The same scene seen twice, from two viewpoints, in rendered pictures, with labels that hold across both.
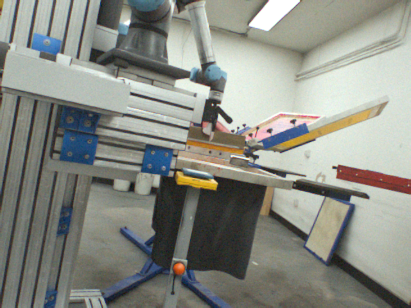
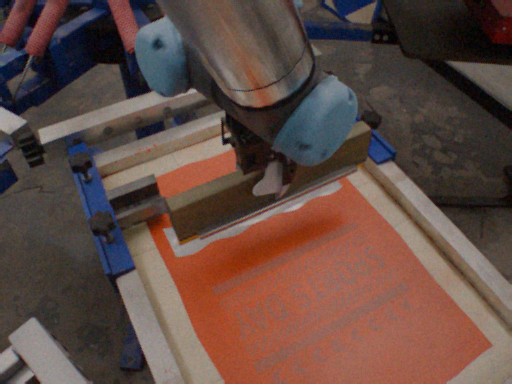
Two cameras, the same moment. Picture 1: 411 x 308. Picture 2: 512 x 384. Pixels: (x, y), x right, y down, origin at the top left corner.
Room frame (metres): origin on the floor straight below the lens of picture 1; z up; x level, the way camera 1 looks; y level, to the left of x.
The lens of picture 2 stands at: (1.36, 0.18, 1.62)
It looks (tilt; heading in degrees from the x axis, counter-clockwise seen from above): 49 degrees down; 340
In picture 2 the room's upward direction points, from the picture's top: straight up
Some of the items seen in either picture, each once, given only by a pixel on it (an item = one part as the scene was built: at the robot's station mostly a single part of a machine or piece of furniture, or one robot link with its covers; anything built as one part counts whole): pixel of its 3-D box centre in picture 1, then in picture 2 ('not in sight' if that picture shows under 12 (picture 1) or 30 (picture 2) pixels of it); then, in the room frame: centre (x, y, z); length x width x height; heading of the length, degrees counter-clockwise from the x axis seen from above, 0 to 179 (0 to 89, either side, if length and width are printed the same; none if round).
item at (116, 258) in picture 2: not in sight; (101, 216); (1.91, 0.29, 0.98); 0.30 x 0.05 x 0.07; 8
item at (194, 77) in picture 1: (201, 76); (205, 51); (1.73, 0.10, 1.39); 0.11 x 0.11 x 0.08; 23
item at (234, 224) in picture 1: (206, 224); not in sight; (1.43, -0.06, 0.74); 0.45 x 0.03 x 0.43; 98
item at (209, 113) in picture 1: (210, 111); (259, 121); (1.79, 0.02, 1.23); 0.09 x 0.08 x 0.12; 98
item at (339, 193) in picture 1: (268, 178); (327, 28); (2.51, -0.49, 0.91); 1.34 x 0.40 x 0.08; 68
